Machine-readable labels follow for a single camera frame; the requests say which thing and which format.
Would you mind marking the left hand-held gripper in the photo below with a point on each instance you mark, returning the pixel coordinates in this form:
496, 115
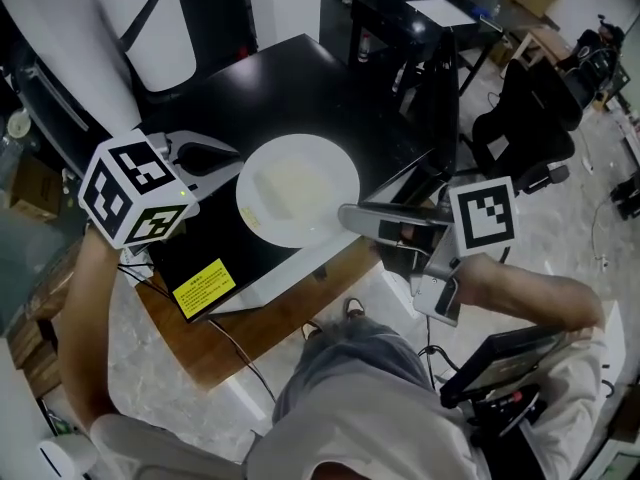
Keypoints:
130, 193

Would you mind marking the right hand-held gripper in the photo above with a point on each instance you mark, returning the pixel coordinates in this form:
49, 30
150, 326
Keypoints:
482, 213

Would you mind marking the white round plate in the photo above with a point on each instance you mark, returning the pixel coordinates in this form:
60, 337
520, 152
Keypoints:
340, 178

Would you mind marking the black mini fridge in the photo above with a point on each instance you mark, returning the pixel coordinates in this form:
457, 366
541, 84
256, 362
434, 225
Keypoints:
300, 93

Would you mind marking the person's left forearm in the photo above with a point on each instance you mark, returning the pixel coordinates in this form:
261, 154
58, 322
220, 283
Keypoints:
82, 318

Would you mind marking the person's right forearm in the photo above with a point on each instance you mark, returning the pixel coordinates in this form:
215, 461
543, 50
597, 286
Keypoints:
530, 293

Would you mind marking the person's sneaker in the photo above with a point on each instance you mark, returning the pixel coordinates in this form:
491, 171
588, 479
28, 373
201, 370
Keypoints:
354, 308

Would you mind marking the white casing with black trim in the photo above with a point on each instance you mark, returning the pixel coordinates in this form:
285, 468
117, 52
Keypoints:
160, 28

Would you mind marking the person's grey shorts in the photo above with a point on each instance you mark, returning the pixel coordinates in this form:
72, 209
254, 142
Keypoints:
360, 358

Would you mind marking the black office chair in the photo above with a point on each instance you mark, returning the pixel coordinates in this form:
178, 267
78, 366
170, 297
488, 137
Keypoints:
530, 133

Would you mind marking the low wooden table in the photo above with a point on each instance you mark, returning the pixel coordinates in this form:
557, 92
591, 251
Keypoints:
200, 338

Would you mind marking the small brown cardboard box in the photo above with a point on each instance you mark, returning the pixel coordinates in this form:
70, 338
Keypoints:
35, 190

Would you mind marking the black tablet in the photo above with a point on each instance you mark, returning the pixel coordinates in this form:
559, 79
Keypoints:
505, 363

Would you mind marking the black desk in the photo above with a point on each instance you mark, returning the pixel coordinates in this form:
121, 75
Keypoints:
400, 18

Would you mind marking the white board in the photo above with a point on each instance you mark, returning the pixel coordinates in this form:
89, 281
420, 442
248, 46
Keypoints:
440, 12

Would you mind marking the person's white shirt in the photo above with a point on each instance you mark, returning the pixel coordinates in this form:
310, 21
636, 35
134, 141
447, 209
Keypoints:
380, 428

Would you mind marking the black controller with red button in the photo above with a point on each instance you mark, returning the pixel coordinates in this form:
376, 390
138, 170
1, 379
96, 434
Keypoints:
510, 410

